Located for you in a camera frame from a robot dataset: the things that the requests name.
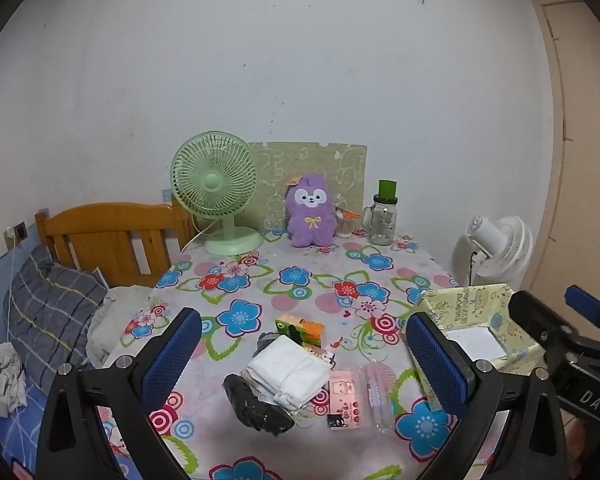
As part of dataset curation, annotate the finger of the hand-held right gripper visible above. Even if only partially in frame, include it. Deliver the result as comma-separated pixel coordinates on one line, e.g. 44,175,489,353
509,290,581,361
565,285,600,343

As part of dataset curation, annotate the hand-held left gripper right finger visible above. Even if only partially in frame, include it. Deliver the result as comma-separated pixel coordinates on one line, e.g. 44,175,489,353
405,311,569,480

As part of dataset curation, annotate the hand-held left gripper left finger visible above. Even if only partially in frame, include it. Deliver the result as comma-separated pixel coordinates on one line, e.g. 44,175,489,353
35,306,203,480

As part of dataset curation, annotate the yellow printed box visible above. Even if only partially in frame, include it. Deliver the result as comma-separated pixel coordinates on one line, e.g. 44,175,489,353
417,282,543,413

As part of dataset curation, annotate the green tissue packet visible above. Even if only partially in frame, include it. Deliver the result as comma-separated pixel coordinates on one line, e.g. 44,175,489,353
274,312,327,348

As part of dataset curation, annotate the white paper sheet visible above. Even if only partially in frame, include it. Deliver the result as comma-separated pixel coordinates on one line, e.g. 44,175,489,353
444,326,509,362

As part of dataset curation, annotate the clear plastic bag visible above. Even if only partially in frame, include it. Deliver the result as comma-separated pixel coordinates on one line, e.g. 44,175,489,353
359,364,397,434

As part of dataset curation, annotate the white blanket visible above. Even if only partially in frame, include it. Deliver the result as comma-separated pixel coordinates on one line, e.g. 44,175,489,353
86,284,155,367

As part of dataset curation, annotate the white floor fan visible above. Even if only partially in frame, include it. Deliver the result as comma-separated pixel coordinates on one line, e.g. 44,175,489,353
452,215,534,288

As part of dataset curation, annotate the beige folded cloth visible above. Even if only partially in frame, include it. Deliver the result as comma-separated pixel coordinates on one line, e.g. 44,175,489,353
239,366,262,393

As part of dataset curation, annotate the pink cartoon card packet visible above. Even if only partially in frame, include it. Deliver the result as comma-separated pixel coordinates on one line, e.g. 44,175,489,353
326,369,370,432

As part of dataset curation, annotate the grey sock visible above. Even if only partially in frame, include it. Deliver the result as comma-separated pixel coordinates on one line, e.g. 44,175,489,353
256,331,282,357

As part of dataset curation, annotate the black speckled cloth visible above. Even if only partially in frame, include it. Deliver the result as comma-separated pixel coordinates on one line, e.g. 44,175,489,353
223,374,296,437

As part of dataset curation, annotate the white folded cloth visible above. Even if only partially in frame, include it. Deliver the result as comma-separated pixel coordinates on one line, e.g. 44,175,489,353
249,335,332,411

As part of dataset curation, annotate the grey plaid pillow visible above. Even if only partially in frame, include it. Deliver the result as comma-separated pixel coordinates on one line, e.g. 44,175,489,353
2,245,110,393

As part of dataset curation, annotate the wooden bed headboard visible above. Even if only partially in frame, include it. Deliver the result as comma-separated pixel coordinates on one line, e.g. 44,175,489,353
35,194,196,288

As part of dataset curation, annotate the floral tablecloth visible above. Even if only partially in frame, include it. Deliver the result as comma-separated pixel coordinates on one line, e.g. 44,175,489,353
97,227,506,480

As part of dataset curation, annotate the glass jar mug green lid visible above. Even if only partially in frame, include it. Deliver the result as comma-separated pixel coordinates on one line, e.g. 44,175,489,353
362,179,398,246

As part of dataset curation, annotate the beige door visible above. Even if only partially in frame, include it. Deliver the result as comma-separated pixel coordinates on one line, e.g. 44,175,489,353
522,0,600,311

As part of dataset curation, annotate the swab container orange lid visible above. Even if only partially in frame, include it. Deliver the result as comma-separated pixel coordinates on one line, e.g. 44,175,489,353
334,207,363,239

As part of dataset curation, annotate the crumpled white cloth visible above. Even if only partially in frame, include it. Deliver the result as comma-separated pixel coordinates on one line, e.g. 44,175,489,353
0,342,29,417

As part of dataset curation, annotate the green desk fan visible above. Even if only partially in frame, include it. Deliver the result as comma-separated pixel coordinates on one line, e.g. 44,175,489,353
170,131,263,257

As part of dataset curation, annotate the purple plush toy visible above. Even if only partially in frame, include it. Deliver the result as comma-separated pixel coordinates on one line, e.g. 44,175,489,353
284,172,338,249

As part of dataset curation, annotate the green printed cardboard sheet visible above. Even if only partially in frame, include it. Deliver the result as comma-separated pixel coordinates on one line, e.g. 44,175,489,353
245,142,368,233

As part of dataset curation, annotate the white fan cable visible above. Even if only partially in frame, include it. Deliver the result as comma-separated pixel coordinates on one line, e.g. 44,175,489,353
180,222,217,253

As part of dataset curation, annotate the wall socket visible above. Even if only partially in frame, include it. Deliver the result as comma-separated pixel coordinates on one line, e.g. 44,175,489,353
5,221,29,252

